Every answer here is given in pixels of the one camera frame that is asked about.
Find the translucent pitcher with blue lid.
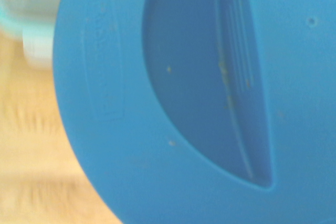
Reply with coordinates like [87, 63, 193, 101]
[22, 0, 336, 224]

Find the glass container with teal lid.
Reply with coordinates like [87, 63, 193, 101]
[0, 0, 70, 40]

